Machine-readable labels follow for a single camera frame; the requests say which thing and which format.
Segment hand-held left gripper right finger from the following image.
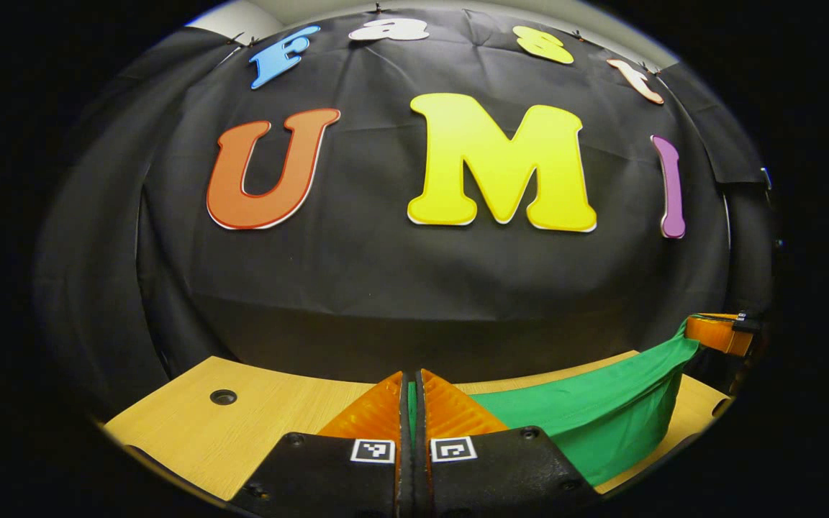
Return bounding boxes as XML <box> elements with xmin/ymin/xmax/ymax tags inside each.
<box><xmin>414</xmin><ymin>368</ymin><xmax>602</xmax><ymax>518</ymax></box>

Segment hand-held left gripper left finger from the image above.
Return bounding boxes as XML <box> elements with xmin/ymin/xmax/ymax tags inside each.
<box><xmin>231</xmin><ymin>371</ymin><xmax>413</xmax><ymax>518</ymax></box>

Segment black backdrop cloth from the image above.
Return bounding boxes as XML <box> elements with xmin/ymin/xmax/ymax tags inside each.
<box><xmin>33</xmin><ymin>7</ymin><xmax>779</xmax><ymax>418</ymax></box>

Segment green T-shirt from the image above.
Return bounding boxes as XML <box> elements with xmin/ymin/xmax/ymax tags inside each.
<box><xmin>407</xmin><ymin>320</ymin><xmax>703</xmax><ymax>489</ymax></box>

